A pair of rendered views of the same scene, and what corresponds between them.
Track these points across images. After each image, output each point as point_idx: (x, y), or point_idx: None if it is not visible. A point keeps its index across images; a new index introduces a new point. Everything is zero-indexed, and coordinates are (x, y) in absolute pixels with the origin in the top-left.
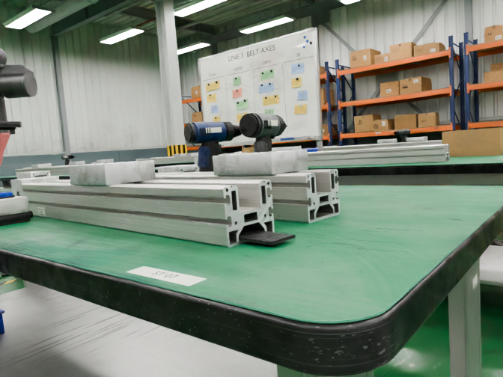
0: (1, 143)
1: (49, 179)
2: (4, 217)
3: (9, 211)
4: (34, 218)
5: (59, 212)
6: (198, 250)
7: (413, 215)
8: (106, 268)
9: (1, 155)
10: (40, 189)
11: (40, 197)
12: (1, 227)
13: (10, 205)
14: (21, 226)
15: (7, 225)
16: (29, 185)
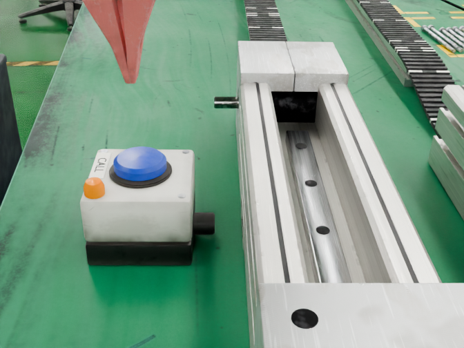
0: (126, 22)
1: (317, 81)
2: (119, 246)
3: (132, 233)
4: (225, 224)
5: (250, 316)
6: None
7: None
8: None
9: (132, 58)
10: (246, 169)
11: (244, 184)
12: (101, 277)
13: (136, 219)
14: (131, 321)
15: (123, 272)
16: (242, 115)
